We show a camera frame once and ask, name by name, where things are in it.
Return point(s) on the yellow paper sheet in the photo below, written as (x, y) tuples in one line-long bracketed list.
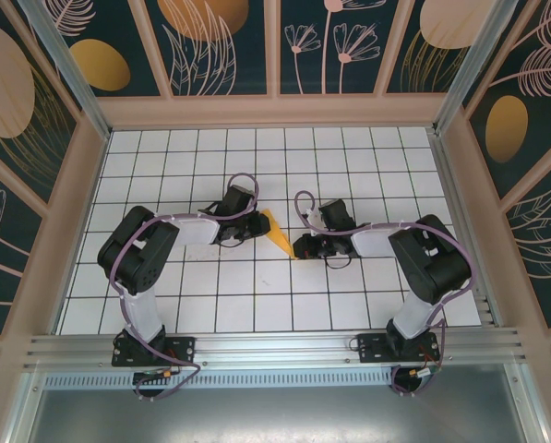
[(277, 233)]

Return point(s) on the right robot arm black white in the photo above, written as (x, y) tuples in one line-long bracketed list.
[(434, 263)]

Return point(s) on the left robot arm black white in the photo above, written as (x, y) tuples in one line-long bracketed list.
[(136, 258)]

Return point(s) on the grey metal sheet panel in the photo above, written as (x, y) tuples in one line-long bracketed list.
[(275, 415)]

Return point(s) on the perforated metal strip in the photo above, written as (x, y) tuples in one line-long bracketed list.
[(275, 379)]

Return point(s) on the yellow power connector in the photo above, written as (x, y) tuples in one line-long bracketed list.
[(415, 372), (166, 372)]

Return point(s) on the aluminium side rail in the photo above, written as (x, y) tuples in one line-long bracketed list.
[(459, 231)]

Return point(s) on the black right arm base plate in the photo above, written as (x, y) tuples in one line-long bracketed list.
[(372, 350)]

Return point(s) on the long aluminium mounting rail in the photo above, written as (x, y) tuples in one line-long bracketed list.
[(275, 350)]

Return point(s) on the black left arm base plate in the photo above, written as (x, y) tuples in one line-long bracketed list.
[(183, 350)]

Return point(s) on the aluminium corner post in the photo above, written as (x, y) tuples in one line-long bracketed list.
[(473, 64), (67, 74)]

